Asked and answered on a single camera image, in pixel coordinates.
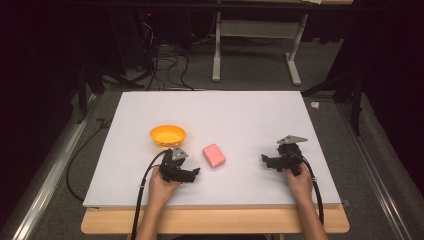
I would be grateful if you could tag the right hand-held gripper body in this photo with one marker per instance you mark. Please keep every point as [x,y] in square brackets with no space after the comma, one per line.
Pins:
[290,156]

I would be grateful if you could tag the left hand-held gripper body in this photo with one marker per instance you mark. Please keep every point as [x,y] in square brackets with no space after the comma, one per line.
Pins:
[171,166]

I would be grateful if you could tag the pink soap bar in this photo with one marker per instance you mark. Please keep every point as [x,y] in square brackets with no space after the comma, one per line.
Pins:
[214,155]

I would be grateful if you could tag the orange plastic bowl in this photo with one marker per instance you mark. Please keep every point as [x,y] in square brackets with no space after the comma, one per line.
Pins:
[167,135]

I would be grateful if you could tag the person's left hand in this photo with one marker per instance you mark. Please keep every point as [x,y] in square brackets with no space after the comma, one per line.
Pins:
[160,189]

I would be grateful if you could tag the person's right hand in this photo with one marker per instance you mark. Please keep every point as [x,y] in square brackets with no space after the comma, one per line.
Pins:
[300,186]

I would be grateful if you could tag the crumpled white paper scrap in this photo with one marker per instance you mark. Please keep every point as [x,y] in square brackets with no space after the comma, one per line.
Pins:
[315,105]

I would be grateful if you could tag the black metal stand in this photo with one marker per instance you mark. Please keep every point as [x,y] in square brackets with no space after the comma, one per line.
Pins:
[83,90]
[356,100]

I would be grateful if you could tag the silver aluminium rail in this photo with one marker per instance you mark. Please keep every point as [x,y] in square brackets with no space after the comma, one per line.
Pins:
[46,186]
[376,173]

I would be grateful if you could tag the white metal table frame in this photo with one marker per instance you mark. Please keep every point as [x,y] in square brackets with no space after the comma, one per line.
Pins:
[218,50]

